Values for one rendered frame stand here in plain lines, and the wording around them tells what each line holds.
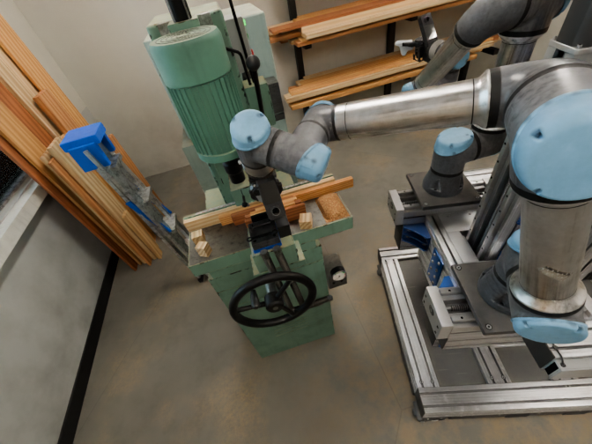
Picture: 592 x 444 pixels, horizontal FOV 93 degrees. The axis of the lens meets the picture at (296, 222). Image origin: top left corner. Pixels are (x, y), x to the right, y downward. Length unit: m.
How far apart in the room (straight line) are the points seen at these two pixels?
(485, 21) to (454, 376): 1.29
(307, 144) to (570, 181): 0.37
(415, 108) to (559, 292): 0.42
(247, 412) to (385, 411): 0.67
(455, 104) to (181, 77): 0.58
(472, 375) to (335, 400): 0.63
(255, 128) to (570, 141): 0.43
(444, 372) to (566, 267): 0.97
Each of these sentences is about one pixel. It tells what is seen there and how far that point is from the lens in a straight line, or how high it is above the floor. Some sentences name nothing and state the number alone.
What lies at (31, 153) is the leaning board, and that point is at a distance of 2.18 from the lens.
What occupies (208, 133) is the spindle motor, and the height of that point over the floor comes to 1.29.
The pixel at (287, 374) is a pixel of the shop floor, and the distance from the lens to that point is 1.72.
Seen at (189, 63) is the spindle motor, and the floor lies 1.46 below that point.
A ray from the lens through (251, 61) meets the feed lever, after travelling 0.77.
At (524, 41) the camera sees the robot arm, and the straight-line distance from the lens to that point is 1.13.
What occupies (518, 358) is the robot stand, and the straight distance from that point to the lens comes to 1.65.
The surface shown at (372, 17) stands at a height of 1.08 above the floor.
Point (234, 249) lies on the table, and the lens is 1.01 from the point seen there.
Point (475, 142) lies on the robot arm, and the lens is 1.20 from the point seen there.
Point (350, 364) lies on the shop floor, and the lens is 1.70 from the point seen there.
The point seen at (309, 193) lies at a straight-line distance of 1.09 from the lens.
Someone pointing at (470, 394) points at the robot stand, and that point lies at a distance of 1.50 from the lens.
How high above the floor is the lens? 1.62
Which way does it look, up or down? 44 degrees down
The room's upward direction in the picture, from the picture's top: 13 degrees counter-clockwise
